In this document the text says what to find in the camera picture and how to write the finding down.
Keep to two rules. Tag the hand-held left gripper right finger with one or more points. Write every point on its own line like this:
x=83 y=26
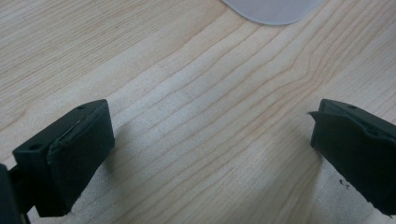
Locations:
x=358 y=152

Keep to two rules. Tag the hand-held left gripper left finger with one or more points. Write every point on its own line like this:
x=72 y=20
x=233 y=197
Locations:
x=74 y=155

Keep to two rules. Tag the clear plastic storage box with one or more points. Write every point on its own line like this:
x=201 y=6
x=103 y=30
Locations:
x=274 y=11

